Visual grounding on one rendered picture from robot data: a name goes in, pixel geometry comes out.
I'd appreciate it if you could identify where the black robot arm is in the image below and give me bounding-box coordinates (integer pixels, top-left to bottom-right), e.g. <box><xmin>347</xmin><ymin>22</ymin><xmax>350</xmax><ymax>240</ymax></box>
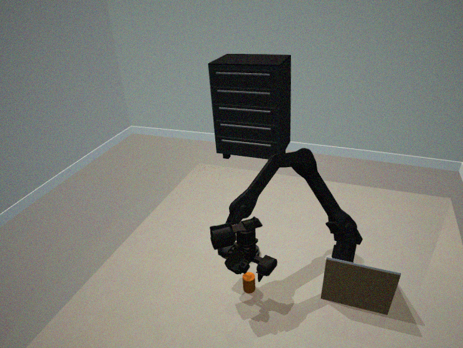
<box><xmin>210</xmin><ymin>148</ymin><xmax>363</xmax><ymax>274</ymax></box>

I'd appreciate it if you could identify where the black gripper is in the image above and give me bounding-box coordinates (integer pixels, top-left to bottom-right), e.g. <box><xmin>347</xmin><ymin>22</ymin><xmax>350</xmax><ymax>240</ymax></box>
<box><xmin>218</xmin><ymin>238</ymin><xmax>277</xmax><ymax>281</ymax></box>

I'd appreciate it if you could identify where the orange cylinder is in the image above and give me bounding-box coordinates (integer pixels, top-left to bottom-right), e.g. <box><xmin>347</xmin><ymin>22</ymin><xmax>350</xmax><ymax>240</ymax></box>
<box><xmin>243</xmin><ymin>272</ymin><xmax>255</xmax><ymax>294</ymax></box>

